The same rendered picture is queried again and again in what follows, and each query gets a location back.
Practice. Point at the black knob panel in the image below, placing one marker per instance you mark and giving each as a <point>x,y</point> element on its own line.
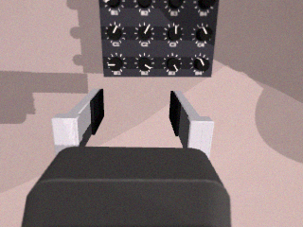
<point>124,24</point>

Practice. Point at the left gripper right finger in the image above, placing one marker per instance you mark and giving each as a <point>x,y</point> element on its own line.
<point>193,130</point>

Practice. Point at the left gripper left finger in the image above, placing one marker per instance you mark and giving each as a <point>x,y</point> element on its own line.
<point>74,129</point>

